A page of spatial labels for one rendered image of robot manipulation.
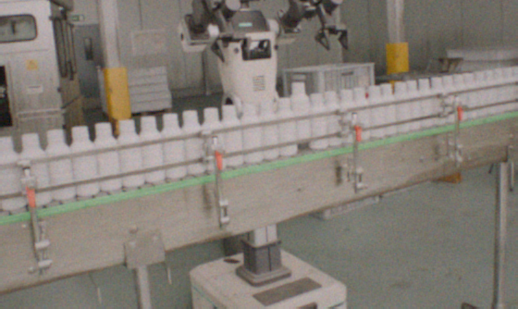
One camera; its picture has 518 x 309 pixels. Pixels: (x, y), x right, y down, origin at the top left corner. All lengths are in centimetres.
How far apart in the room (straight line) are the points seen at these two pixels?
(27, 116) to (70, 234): 372
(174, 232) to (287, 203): 35
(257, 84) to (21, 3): 315
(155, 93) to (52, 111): 626
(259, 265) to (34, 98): 311
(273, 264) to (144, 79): 875
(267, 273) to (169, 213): 116
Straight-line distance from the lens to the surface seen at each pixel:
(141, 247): 136
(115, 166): 132
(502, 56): 845
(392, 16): 1158
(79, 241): 132
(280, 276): 247
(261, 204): 148
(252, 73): 222
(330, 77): 383
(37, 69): 497
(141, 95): 1093
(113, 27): 921
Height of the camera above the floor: 133
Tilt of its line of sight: 10 degrees down
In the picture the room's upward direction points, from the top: 4 degrees counter-clockwise
